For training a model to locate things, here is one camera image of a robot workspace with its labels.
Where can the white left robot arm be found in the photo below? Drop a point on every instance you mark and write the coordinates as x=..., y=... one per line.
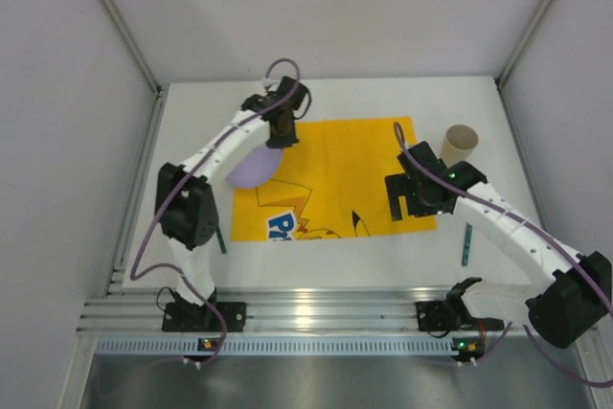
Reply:
x=191, y=219

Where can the left aluminium corner post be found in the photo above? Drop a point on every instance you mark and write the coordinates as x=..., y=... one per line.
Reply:
x=118, y=23

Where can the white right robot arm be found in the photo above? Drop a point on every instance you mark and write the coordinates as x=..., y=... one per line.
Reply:
x=567, y=293

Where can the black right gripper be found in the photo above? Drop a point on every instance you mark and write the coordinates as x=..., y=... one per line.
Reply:
x=402, y=190

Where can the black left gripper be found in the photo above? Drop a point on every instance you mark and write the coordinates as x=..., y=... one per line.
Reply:
x=282, y=139

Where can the beige paper cup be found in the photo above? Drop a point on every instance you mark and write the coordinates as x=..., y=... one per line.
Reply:
x=458, y=143

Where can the right aluminium corner post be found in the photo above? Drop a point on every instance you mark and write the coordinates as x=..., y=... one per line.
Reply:
x=524, y=41

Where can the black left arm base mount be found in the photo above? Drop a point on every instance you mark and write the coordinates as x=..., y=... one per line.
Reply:
x=186, y=317

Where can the aluminium corner post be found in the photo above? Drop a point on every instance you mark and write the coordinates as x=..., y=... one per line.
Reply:
x=118, y=23
x=524, y=41

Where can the fork with green handle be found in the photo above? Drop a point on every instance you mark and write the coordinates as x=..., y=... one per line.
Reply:
x=220, y=240

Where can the yellow Pikachu cloth placemat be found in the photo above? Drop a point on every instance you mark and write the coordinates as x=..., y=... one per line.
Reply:
x=331, y=185

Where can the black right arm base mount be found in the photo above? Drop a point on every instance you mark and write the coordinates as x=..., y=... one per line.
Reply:
x=438, y=318

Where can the spoon with green handle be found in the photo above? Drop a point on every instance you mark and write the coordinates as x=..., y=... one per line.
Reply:
x=466, y=245

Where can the aluminium rail frame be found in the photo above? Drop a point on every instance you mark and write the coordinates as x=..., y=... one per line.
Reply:
x=285, y=311

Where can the lilac plastic plate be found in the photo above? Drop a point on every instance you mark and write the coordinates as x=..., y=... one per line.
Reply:
x=256, y=168

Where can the grey slotted cable duct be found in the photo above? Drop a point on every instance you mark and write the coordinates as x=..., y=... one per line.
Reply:
x=292, y=346

